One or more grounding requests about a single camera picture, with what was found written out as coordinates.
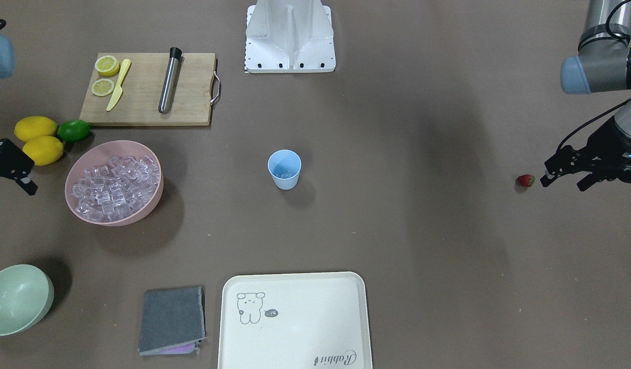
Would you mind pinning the clear ice cube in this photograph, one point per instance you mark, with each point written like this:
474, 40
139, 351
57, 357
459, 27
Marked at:
283, 173

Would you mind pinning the yellow plastic knife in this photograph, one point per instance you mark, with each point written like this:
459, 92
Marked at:
118, 90

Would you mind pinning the cream rabbit tray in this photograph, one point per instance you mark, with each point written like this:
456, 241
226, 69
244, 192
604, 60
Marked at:
297, 320

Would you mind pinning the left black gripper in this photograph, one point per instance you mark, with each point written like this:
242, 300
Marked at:
606, 139

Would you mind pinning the pink bowl of ice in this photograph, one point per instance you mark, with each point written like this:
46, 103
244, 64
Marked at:
114, 184

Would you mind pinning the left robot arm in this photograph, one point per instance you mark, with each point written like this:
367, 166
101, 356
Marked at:
602, 64

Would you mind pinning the grey folded cloth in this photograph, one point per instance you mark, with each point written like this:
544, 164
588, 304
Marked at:
172, 321

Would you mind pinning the light blue cup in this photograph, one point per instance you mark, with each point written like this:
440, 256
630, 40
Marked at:
284, 166

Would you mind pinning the mint green bowl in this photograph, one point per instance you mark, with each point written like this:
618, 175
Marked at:
26, 296

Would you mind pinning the red strawberry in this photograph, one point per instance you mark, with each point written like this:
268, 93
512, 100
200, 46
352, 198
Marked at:
526, 180

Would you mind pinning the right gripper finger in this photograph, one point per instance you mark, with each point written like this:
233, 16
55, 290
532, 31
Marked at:
27, 185

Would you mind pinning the yellow lemon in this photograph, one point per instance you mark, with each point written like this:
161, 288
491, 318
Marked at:
44, 150
33, 126

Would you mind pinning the wooden cutting board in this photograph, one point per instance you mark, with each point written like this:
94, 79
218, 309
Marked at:
138, 107

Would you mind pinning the lemon half slice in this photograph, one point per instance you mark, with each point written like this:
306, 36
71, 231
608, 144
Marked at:
107, 66

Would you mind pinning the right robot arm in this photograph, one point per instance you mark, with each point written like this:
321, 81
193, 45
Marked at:
6, 57

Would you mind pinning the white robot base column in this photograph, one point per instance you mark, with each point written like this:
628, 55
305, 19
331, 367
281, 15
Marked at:
289, 37

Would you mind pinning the green lime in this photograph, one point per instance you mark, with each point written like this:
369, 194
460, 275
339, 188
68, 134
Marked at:
73, 130

